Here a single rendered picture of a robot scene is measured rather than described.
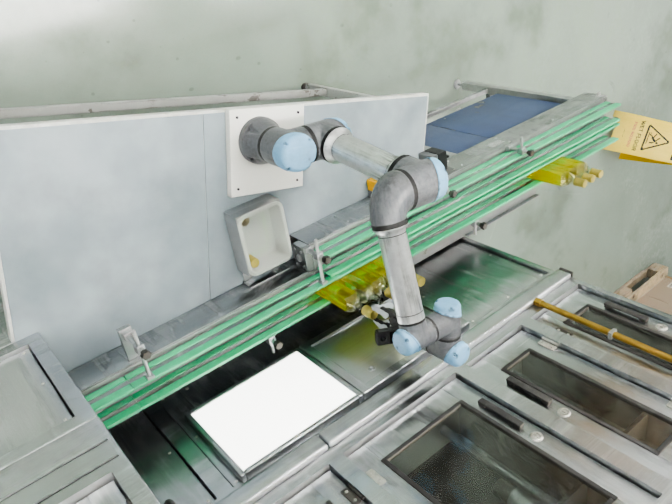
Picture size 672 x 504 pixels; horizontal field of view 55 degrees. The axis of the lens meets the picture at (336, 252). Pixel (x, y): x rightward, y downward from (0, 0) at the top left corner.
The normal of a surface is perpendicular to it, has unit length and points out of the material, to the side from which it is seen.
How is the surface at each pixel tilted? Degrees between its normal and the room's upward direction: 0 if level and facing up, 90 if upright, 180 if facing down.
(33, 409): 89
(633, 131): 77
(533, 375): 90
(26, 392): 90
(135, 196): 0
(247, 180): 0
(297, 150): 8
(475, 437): 90
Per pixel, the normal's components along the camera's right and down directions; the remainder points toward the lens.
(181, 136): 0.62, 0.30
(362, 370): -0.14, -0.86
